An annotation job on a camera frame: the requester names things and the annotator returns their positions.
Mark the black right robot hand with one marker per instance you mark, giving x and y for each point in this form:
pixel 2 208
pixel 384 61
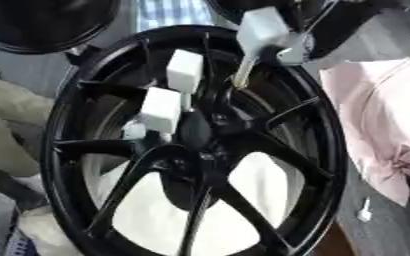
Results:
pixel 337 23

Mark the black spoked wheel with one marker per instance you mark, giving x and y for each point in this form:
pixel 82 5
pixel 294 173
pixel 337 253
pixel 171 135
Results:
pixel 255 140

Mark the small white pin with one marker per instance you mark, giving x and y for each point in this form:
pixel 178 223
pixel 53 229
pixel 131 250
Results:
pixel 364 210

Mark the black round wheel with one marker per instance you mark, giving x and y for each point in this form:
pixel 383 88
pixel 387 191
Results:
pixel 45 23

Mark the pale pink cloth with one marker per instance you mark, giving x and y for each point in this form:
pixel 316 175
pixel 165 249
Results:
pixel 383 126

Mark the person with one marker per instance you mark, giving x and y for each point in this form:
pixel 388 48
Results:
pixel 7 126

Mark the white bag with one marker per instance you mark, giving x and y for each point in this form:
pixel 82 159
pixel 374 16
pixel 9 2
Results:
pixel 45 233

